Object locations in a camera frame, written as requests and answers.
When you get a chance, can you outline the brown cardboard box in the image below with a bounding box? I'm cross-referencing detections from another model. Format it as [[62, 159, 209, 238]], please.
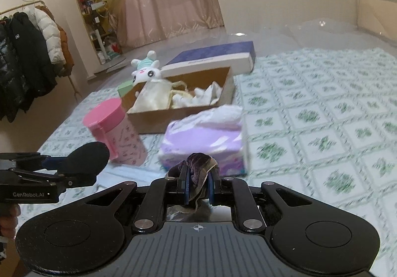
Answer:
[[120, 66, 235, 135]]

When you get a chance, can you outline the person's left hand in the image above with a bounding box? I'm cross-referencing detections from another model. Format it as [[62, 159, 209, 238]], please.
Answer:
[[0, 203, 22, 239]]

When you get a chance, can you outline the white rabbit plush toy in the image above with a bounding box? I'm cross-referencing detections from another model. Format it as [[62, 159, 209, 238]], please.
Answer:
[[130, 50, 164, 84]]

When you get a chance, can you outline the blue and white flat box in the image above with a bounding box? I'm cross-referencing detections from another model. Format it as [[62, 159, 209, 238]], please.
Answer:
[[160, 41, 257, 79]]

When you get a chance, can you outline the gold clothes rack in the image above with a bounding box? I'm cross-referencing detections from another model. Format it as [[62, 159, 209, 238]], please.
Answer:
[[0, 0, 83, 102]]

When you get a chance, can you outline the brown jacket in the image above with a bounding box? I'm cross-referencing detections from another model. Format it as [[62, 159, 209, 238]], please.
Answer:
[[35, 4, 76, 78]]

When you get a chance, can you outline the red and white bag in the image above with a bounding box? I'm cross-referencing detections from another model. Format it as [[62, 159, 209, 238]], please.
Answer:
[[104, 38, 122, 56]]

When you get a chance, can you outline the purple tissue pack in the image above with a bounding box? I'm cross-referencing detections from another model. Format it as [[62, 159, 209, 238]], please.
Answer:
[[158, 105, 249, 178]]

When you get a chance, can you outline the dark grey brown garment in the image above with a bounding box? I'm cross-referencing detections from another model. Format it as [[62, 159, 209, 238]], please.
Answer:
[[164, 153, 221, 210]]

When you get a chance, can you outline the small green box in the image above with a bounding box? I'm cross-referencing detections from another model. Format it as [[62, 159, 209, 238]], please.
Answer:
[[117, 80, 135, 98]]

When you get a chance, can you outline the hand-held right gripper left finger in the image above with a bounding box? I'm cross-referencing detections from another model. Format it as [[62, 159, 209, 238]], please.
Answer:
[[82, 165, 190, 234]]

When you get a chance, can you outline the plastic-wrapped wooden headboard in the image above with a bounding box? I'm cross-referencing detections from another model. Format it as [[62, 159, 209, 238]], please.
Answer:
[[354, 0, 397, 39]]

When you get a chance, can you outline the pink lidded cup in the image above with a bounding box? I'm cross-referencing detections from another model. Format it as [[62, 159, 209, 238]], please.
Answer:
[[82, 97, 149, 167]]

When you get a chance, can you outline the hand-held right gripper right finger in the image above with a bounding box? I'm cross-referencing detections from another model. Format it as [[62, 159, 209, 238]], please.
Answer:
[[206, 168, 314, 233]]

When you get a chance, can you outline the pale yellow towel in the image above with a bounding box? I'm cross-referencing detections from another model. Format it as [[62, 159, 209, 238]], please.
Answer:
[[132, 78, 187, 112]]

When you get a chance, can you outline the green floral printed sheet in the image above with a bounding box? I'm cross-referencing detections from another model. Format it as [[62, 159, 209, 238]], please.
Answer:
[[37, 47, 397, 268]]

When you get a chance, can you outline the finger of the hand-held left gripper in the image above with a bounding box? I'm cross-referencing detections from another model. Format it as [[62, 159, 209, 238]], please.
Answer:
[[0, 152, 70, 169], [13, 169, 75, 188]]

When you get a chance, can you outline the white puffer jacket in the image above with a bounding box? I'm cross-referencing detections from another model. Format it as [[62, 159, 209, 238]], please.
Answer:
[[23, 5, 66, 65]]

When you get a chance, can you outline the matte black jacket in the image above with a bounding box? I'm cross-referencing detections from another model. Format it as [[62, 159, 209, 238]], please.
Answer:
[[9, 11, 58, 98]]

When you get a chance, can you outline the large white cloth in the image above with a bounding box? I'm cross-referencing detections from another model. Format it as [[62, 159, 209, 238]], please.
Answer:
[[172, 81, 223, 109]]

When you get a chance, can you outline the glossy black puffer jacket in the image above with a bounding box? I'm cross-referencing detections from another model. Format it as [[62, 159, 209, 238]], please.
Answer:
[[0, 21, 31, 123]]

